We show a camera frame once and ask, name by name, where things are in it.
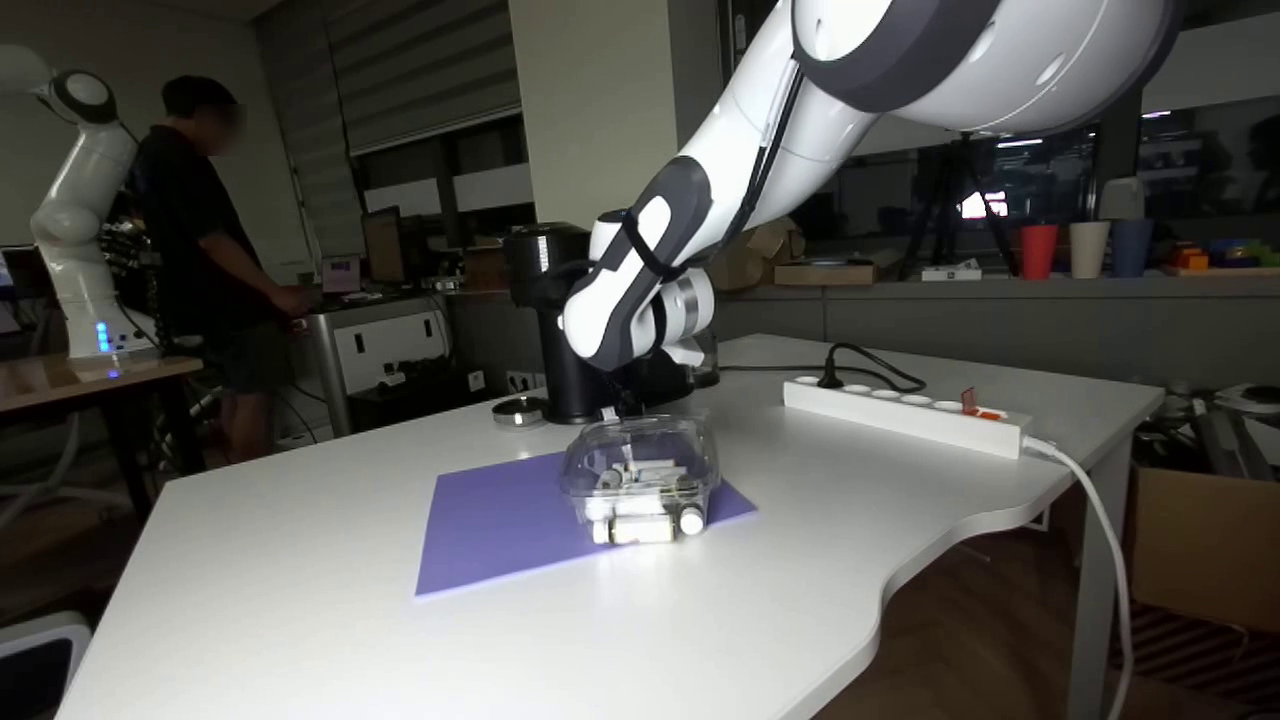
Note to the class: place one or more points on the blue cup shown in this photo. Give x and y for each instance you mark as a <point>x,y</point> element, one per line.
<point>1131,244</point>

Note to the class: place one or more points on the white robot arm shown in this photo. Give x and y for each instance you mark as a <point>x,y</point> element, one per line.
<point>810,87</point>

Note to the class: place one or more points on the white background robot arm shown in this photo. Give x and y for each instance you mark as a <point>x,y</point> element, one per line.
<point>76,200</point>

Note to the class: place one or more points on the brown cardboard box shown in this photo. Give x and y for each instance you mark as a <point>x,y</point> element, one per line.
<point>1205,544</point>

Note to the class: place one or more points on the white bottle in box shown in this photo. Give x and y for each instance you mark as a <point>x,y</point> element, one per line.
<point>607,507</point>
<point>651,529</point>

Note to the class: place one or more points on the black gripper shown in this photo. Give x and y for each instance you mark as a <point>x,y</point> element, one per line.
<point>638,390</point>

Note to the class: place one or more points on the purple mat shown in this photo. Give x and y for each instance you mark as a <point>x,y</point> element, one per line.
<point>512,518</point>

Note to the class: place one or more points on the person in black shirt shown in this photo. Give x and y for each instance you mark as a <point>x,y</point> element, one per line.
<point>214,286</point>

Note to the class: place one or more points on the red cup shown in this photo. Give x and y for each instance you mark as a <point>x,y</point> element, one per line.
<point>1037,251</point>

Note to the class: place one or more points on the grey cabinet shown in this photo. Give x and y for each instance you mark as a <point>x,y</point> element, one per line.
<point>370,344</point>

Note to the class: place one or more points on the white cup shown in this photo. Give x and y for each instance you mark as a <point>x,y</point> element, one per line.
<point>1085,244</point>

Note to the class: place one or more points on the white power strip on table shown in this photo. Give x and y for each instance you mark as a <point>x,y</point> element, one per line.
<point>923,417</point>

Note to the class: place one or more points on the black monitor with white frame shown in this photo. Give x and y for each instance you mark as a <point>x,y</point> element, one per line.
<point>39,656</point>

